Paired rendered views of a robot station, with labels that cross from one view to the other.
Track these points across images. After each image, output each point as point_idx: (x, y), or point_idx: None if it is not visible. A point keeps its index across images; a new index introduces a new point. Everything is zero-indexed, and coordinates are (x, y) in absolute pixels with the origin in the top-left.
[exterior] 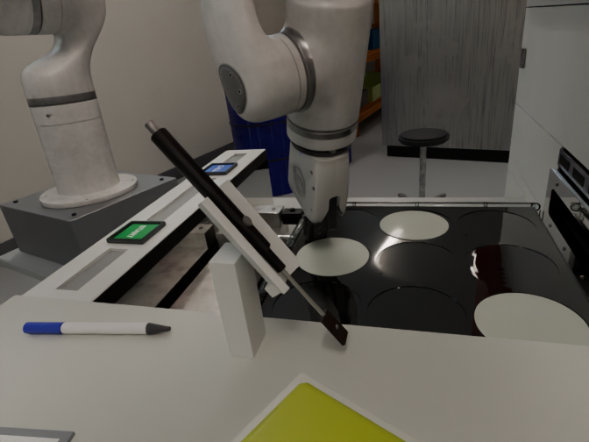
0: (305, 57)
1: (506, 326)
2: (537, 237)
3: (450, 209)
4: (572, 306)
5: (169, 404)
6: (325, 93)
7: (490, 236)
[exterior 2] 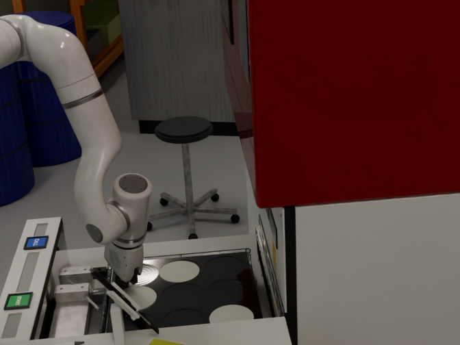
0: (125, 216)
1: (222, 320)
2: (244, 272)
3: (200, 257)
4: (250, 307)
5: None
6: (133, 226)
7: (220, 274)
